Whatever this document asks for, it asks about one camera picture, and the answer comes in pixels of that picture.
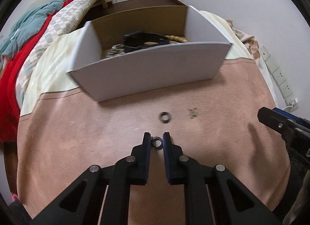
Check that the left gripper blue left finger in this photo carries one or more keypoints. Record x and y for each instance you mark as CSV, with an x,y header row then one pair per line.
x,y
140,168

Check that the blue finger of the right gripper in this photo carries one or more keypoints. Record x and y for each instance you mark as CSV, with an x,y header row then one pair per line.
x,y
302,121

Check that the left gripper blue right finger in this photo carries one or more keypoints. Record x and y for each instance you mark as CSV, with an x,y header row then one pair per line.
x,y
175,169

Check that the white cardboard jewelry box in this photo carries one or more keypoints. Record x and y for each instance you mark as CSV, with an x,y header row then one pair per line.
x,y
104,78

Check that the white power strip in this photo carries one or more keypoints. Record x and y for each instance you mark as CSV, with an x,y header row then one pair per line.
x,y
280,79

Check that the pink and striped table cloth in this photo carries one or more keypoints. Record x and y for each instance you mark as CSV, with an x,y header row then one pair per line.
x,y
62,131

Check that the checkered beige cloth pile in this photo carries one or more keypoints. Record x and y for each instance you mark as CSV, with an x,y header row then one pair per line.
x,y
249,41

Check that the black leather wristband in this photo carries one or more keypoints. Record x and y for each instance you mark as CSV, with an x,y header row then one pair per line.
x,y
141,40

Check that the bed with checkered sheet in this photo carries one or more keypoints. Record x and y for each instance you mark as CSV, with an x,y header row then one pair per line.
x,y
63,22

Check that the pink slipper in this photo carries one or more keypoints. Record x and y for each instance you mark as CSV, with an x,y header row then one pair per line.
x,y
14,197

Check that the red floral blanket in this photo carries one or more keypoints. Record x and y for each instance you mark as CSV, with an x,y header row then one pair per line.
x,y
10,112

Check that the teal blue quilt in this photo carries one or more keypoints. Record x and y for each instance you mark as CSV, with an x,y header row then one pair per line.
x,y
27,26

